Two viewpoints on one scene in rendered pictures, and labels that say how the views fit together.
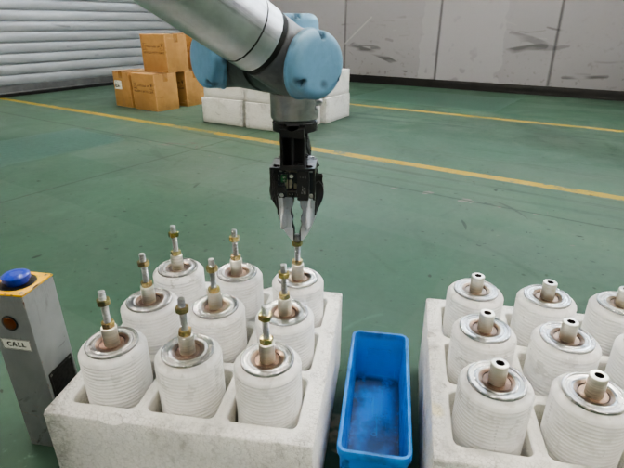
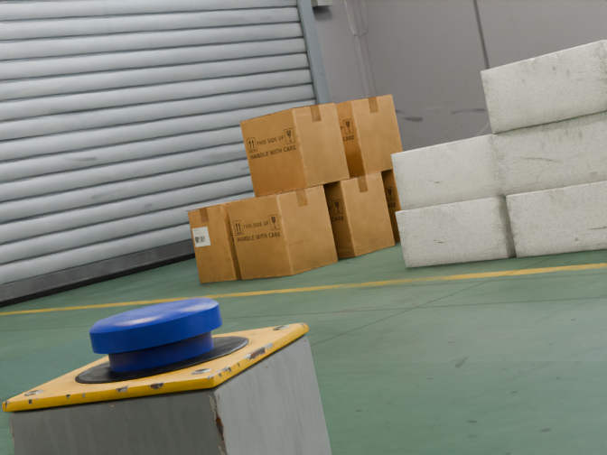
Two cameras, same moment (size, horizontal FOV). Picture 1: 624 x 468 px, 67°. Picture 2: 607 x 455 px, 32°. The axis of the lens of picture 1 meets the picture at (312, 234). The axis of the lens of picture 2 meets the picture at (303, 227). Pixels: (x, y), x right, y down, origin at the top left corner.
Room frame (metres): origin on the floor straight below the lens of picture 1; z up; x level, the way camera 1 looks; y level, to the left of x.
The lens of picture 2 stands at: (0.34, 0.34, 0.36)
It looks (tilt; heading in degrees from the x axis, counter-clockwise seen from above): 3 degrees down; 14
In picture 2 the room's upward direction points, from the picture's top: 11 degrees counter-clockwise
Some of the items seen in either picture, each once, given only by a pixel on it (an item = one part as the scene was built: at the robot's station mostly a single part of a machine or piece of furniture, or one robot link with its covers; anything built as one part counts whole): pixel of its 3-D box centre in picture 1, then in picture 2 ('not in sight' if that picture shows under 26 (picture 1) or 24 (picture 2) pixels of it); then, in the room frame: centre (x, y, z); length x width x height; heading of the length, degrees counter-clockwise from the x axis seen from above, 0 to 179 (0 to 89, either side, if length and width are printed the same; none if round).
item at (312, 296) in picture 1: (298, 318); not in sight; (0.76, 0.03, 0.16); 0.10 x 0.10 x 0.18
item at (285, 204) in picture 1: (285, 219); not in sight; (0.75, 0.05, 0.38); 0.06 x 0.03 x 0.09; 176
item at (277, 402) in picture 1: (269, 408); not in sight; (0.53, 0.06, 0.16); 0.10 x 0.10 x 0.18
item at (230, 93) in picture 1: (240, 83); (481, 165); (3.68, 0.54, 0.27); 0.39 x 0.39 x 0.18; 59
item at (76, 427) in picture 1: (223, 382); not in sight; (0.67, 0.16, 0.09); 0.39 x 0.39 x 0.18; 81
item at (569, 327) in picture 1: (568, 331); not in sight; (0.58, -0.38, 0.26); 0.02 x 0.02 x 0.03
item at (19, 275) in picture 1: (17, 279); (159, 342); (0.64, 0.46, 0.32); 0.04 x 0.04 x 0.02
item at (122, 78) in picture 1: (136, 87); (238, 237); (4.42, 1.59, 0.15); 0.30 x 0.24 x 0.30; 145
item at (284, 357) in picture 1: (267, 358); not in sight; (0.53, 0.06, 0.25); 0.08 x 0.08 x 0.01
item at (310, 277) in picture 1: (297, 277); not in sight; (0.76, 0.03, 0.25); 0.08 x 0.08 x 0.01
